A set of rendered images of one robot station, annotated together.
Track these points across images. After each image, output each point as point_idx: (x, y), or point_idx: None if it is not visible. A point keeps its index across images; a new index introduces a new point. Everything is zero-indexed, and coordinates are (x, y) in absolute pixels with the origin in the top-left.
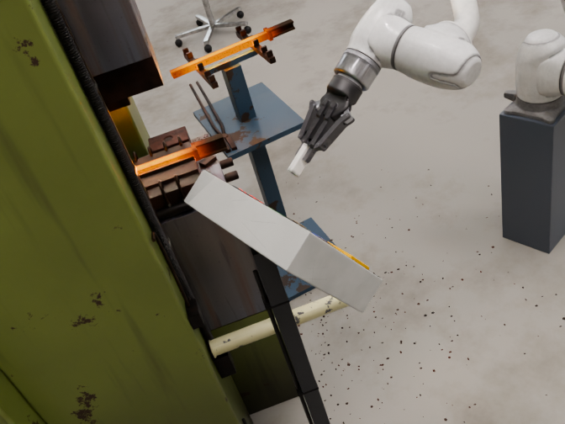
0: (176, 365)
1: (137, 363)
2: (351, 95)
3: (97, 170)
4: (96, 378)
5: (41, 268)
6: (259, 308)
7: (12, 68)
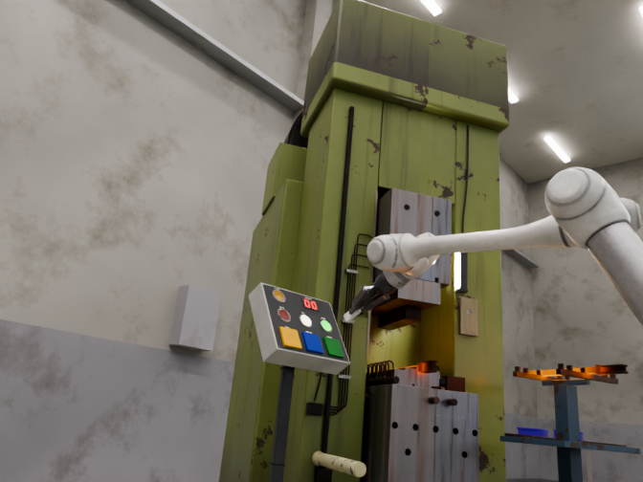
0: (296, 436)
1: (292, 422)
2: (377, 279)
3: (313, 289)
4: None
5: None
6: None
7: (315, 239)
